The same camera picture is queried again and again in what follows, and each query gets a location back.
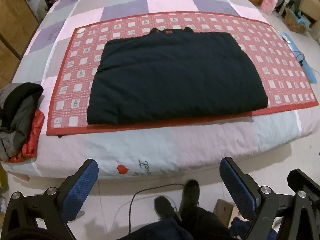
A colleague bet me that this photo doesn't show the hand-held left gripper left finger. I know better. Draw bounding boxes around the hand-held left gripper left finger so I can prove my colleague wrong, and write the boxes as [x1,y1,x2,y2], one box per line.
[0,158,100,240]

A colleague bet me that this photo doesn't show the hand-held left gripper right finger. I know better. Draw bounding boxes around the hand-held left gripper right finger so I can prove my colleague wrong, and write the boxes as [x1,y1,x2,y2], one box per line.
[219,157,320,240]

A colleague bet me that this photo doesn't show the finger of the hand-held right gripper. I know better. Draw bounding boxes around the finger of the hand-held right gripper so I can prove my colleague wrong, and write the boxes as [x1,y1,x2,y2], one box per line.
[287,169,320,205]

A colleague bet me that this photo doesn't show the dark navy padded jacket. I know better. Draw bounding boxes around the dark navy padded jacket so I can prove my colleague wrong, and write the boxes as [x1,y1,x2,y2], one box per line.
[87,27,269,125]

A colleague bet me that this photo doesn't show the flat cardboard box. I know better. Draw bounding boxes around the flat cardboard box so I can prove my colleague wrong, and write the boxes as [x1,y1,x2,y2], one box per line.
[212,199,241,227]

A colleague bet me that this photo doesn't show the black shoe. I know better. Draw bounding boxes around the black shoe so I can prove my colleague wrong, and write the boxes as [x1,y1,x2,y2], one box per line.
[154,196,178,222]
[179,179,201,213]

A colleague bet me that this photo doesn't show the black trousers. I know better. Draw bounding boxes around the black trousers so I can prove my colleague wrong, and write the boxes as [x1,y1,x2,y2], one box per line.
[175,205,234,240]

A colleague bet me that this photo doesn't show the red down jacket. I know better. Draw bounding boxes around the red down jacket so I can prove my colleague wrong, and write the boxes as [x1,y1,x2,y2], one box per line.
[7,109,46,165]

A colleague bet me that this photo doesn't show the grey and black jacket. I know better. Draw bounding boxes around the grey and black jacket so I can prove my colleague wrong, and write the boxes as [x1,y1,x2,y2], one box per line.
[0,82,44,163]

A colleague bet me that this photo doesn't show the light blue floor mat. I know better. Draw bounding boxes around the light blue floor mat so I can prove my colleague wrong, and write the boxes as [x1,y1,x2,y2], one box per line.
[280,31,318,84]

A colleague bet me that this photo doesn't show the red checkered mat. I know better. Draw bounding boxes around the red checkered mat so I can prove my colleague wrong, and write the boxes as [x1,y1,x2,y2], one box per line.
[46,11,319,137]

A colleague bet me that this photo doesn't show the small cardboard box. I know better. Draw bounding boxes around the small cardboard box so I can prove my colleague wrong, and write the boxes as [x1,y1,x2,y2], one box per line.
[283,7,312,33]

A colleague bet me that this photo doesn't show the pink bag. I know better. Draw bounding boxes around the pink bag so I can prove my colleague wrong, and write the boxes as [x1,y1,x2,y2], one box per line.
[260,0,279,15]

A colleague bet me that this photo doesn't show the wooden wardrobe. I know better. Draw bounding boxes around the wooden wardrobe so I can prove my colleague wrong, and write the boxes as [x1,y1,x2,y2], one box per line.
[0,0,40,88]

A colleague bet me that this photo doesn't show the patchwork quilt bed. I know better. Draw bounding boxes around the patchwork quilt bed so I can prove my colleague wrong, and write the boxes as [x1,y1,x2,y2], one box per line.
[0,0,320,180]

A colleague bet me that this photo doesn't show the black floor cable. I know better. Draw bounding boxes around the black floor cable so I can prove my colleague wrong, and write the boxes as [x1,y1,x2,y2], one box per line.
[128,183,187,233]

